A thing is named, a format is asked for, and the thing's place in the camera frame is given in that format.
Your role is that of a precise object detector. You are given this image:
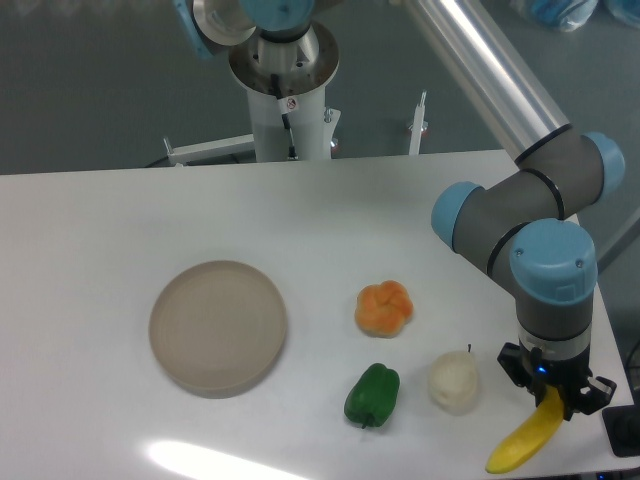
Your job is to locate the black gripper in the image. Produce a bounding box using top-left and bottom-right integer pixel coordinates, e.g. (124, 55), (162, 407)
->
(497, 340), (617, 421)

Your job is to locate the yellow banana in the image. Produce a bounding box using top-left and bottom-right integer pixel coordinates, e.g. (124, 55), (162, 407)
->
(485, 386), (564, 474)

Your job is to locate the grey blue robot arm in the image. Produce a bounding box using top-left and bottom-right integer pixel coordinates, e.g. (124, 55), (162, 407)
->
(174, 1), (625, 419)

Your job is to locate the beige round plate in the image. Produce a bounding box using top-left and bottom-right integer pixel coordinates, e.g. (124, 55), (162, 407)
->
(148, 260), (288, 399)

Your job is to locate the black device at table edge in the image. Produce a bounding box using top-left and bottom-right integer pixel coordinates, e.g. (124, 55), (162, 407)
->
(602, 405), (639, 458)

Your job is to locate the white pear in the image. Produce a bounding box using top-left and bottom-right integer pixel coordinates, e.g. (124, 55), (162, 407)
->
(427, 344), (479, 415)

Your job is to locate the green bell pepper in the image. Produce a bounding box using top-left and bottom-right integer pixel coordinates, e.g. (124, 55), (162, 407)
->
(343, 363), (400, 429)

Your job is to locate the orange bread roll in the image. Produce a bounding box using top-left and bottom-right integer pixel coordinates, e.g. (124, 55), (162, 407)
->
(354, 280), (414, 338)

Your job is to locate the blue plastic bag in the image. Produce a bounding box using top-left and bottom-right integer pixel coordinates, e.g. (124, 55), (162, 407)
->
(509, 0), (639, 33)

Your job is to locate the white horizontal bracket bar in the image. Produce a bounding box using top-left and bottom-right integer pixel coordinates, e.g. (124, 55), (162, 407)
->
(163, 134), (254, 165)

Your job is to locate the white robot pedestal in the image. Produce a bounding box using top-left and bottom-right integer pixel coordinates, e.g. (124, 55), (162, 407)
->
(229, 22), (340, 163)

